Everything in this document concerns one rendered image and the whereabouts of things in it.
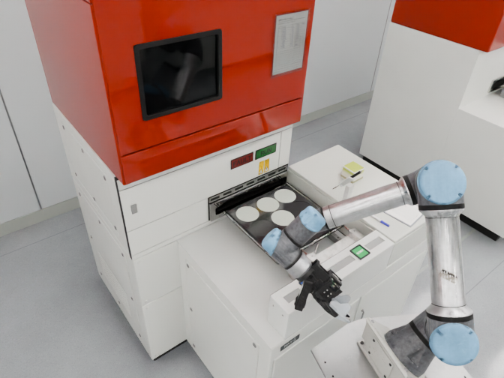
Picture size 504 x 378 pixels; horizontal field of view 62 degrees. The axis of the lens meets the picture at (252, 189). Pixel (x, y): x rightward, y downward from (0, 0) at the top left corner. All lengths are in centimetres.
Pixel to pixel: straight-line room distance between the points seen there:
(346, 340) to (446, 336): 42
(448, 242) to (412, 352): 37
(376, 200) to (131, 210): 86
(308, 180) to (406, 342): 85
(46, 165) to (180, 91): 188
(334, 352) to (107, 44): 117
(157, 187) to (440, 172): 96
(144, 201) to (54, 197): 176
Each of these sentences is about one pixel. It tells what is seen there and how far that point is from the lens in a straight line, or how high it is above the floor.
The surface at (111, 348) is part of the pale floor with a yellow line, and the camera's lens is 253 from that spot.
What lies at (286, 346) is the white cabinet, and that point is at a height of 76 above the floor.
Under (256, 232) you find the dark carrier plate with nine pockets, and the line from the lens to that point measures 173.
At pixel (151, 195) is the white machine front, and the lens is 160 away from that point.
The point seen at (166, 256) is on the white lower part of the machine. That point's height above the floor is 75.
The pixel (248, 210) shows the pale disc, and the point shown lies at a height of 90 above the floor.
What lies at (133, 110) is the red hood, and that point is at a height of 149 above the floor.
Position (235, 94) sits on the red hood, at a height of 144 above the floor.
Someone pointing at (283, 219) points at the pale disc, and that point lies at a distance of 180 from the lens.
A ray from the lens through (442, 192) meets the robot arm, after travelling 119.
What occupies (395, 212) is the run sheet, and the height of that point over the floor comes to 97.
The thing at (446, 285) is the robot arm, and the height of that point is 124.
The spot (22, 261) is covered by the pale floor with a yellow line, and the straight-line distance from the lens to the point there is 313.
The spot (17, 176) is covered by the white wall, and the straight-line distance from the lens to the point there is 315.
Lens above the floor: 209
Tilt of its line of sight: 38 degrees down
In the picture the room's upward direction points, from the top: 3 degrees clockwise
